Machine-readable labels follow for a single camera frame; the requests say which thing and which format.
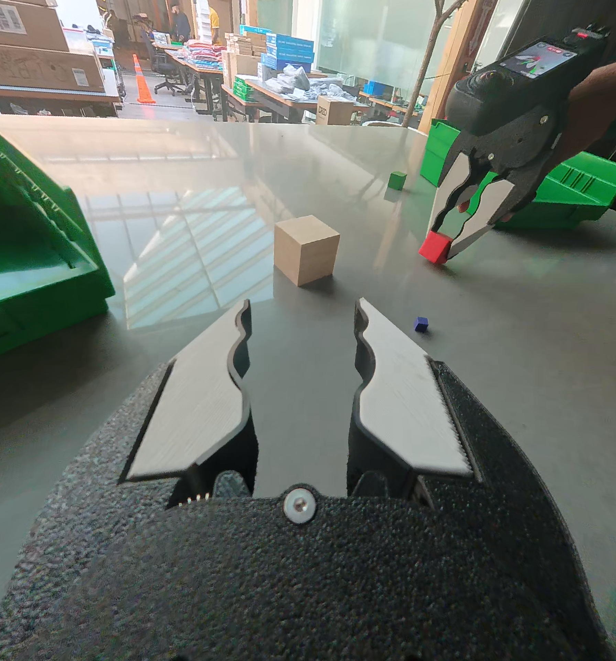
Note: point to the wooden pillar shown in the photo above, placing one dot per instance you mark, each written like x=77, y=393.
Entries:
x=457, y=51

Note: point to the small cardboard box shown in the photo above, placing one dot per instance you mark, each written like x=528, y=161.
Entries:
x=334, y=111

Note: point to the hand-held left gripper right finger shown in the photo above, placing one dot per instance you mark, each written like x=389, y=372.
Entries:
x=411, y=408

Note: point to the red wooden cube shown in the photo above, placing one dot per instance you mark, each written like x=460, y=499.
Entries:
x=434, y=248

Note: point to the long wooden work table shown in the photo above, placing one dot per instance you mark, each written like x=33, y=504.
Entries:
x=266, y=100

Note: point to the orange traffic cone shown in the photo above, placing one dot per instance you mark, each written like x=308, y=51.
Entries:
x=144, y=88

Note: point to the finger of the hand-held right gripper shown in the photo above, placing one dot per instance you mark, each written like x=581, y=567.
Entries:
x=494, y=206
x=455, y=178

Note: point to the stack of green boxes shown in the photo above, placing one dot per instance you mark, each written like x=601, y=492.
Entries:
x=244, y=88

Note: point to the scribbled cardboard box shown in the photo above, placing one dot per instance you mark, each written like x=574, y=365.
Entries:
x=29, y=67

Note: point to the large plain wooden cube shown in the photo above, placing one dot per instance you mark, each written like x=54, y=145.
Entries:
x=305, y=253

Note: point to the pile of grey plastic bags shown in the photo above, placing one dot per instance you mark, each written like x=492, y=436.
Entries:
x=292, y=80

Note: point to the bare tree trunk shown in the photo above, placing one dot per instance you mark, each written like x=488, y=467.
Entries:
x=426, y=57

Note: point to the small blue cube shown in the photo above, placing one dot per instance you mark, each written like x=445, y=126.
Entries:
x=420, y=324

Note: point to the green wooden cube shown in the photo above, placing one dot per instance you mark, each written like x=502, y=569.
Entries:
x=397, y=180

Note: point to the stack of folded clothes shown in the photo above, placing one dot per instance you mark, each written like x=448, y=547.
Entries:
x=205, y=54

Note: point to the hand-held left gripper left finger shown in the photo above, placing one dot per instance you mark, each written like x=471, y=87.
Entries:
x=194, y=413

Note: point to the stack of blue boxes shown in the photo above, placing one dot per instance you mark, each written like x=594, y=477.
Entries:
x=287, y=51

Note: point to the labelled cardboard box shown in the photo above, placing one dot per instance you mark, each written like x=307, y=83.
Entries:
x=24, y=23

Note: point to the black office chair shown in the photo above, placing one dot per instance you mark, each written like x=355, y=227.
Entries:
x=166, y=72

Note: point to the green plastic bin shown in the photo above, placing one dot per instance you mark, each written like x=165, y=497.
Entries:
x=29, y=284
x=571, y=196

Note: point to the wooden-top work table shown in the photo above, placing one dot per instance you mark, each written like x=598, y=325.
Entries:
x=44, y=95

